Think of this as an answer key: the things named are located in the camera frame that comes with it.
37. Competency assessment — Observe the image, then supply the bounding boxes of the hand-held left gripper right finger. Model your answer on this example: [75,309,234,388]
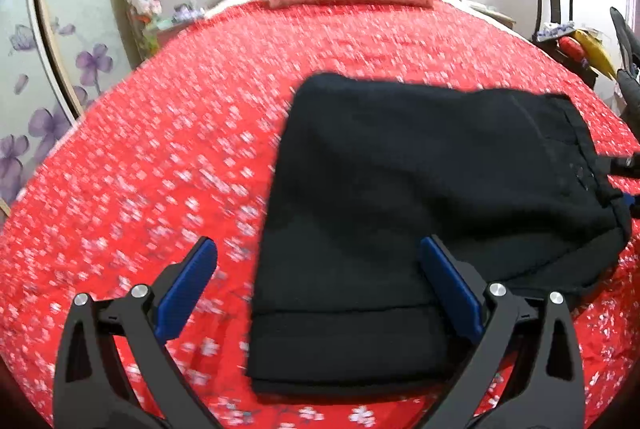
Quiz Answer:
[419,235,587,429]

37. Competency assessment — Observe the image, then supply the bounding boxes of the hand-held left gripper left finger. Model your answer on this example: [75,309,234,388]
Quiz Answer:
[52,236,221,429]

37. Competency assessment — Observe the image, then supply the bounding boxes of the black pants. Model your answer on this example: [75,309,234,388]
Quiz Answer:
[245,72,634,398]

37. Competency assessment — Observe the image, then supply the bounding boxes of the yellow cloth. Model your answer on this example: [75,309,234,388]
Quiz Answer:
[570,29,619,81]

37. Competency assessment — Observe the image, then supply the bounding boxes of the red cloth bundle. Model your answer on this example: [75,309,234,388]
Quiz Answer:
[557,36,589,63]

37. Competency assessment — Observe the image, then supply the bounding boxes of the red floral bedspread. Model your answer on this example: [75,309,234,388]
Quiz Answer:
[0,0,640,429]

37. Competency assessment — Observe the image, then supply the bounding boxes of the wardrobe with purple flower print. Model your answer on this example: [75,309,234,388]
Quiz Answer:
[0,0,147,210]

